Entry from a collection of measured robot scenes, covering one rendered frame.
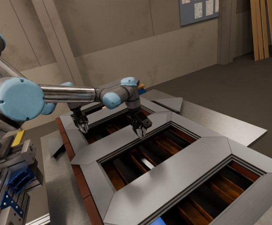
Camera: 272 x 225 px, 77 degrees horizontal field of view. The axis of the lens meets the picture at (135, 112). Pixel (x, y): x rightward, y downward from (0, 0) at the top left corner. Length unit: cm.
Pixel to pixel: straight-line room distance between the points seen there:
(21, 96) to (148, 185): 60
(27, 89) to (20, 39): 319
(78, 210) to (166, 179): 52
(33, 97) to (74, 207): 73
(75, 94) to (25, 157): 53
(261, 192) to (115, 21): 354
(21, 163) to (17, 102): 69
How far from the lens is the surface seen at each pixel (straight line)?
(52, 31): 342
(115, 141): 113
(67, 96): 77
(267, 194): 85
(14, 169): 122
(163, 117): 126
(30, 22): 370
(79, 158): 112
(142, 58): 404
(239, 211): 78
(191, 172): 87
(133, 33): 395
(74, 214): 110
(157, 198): 79
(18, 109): 55
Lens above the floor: 150
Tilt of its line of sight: 28 degrees down
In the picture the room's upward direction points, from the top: 13 degrees counter-clockwise
